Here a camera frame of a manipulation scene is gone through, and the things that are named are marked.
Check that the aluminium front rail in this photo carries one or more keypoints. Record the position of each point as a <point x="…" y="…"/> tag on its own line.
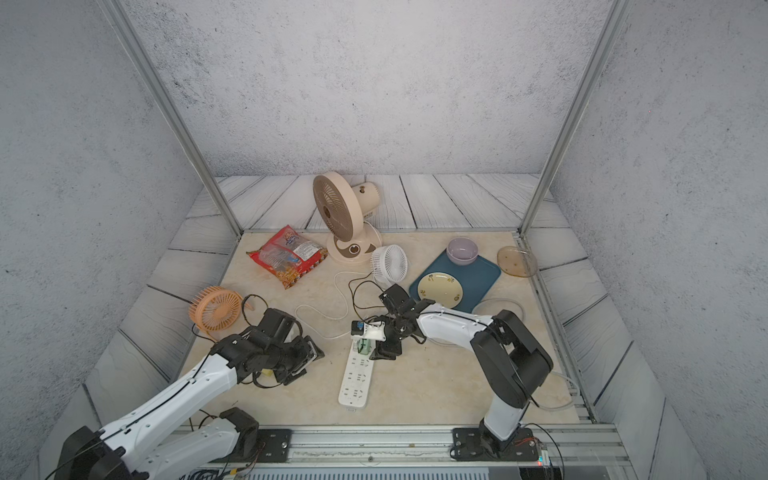
<point x="565" y="446"/>

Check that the aluminium frame post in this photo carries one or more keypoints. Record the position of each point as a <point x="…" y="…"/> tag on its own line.
<point x="590" y="77"/>
<point x="131" y="43"/>

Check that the white power strip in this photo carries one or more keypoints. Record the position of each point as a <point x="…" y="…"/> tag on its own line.
<point x="356" y="380"/>

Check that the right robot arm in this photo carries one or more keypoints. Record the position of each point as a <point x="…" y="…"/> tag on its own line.
<point x="513" y="361"/>

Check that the small orange fan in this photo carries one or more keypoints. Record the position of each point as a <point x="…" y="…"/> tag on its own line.
<point x="215" y="309"/>

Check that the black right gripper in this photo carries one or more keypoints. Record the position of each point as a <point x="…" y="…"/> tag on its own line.
<point x="384" y="350"/>

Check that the small white fan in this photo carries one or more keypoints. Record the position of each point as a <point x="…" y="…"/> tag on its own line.
<point x="389" y="265"/>

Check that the amber glass dish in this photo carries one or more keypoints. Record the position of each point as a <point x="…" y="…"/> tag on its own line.
<point x="517" y="262"/>

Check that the left aluminium frame post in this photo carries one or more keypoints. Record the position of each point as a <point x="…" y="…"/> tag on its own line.
<point x="131" y="43"/>

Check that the teal plastic tray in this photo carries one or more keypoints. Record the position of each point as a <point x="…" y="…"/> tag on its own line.
<point x="475" y="280"/>

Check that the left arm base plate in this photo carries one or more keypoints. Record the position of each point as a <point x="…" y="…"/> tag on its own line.
<point x="262" y="446"/>

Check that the cream plate with characters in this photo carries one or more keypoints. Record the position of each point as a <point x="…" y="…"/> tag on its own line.
<point x="442" y="288"/>

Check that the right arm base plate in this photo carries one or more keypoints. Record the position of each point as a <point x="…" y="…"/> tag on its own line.
<point x="476" y="444"/>

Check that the red snack bag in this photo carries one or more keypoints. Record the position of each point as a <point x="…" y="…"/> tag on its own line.
<point x="289" y="256"/>

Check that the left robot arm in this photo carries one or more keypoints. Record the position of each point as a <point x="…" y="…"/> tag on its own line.
<point x="135" y="446"/>

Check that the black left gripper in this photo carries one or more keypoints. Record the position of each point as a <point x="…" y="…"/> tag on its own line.
<point x="308" y="352"/>

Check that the beige desk fan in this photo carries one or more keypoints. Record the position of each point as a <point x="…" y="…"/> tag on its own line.
<point x="344" y="208"/>

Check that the right aluminium frame post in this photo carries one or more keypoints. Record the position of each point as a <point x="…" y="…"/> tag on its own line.
<point x="590" y="77"/>

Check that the green plug adapter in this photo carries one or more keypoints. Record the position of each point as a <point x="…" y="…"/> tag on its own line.
<point x="364" y="346"/>

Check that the lilac ceramic bowl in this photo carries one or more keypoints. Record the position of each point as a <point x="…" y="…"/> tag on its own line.
<point x="462" y="251"/>

